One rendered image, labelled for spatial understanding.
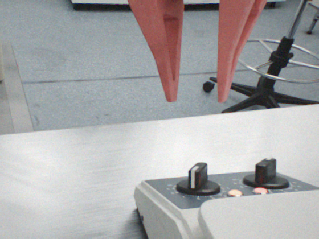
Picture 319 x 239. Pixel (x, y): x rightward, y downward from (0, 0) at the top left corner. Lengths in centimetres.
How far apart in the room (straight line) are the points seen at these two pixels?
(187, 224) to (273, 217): 5
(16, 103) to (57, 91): 75
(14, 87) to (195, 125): 84
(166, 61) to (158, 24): 2
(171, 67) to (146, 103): 158
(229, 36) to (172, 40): 6
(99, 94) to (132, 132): 147
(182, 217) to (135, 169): 13
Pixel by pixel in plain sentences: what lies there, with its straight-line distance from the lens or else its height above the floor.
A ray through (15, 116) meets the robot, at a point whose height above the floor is 36.
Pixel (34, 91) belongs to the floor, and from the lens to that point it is 187.
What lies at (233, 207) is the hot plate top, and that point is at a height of 84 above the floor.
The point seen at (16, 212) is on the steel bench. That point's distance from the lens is 33.
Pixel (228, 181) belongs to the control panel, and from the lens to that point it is 33.
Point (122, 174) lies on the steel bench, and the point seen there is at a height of 75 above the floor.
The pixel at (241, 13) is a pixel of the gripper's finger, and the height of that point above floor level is 92.
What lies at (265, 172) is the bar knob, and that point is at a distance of 31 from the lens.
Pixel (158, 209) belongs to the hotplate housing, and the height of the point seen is 80.
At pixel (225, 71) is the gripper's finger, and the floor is 89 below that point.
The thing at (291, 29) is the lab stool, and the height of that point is 41.
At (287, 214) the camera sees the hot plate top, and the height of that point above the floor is 84.
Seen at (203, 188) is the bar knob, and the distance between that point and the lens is 29.
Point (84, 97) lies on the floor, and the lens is 185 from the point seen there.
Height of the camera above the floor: 100
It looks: 38 degrees down
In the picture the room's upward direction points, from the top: 9 degrees clockwise
